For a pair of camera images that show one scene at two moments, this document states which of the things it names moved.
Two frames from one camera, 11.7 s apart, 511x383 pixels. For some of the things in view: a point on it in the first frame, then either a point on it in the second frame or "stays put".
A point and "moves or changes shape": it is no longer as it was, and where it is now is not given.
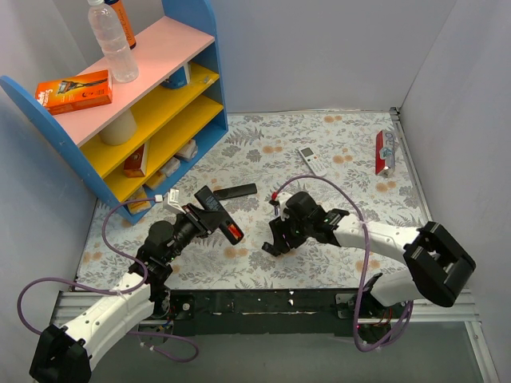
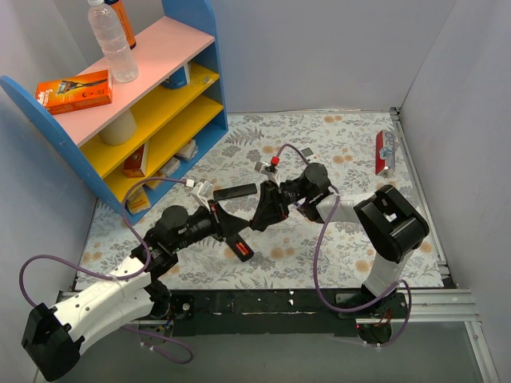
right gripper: (282, 232) → (275, 200)
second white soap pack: (172, 165) stays put
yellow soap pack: (155, 181) stays put
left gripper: (200, 218) → (217, 220)
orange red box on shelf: (136, 166) stays put
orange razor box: (76, 93) stays put
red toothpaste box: (385, 152) stays put
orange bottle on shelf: (117, 5) stays put
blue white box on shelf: (177, 80) stays put
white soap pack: (188, 152) stays put
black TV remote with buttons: (209, 201) → (232, 242)
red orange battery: (235, 232) moves or changes shape
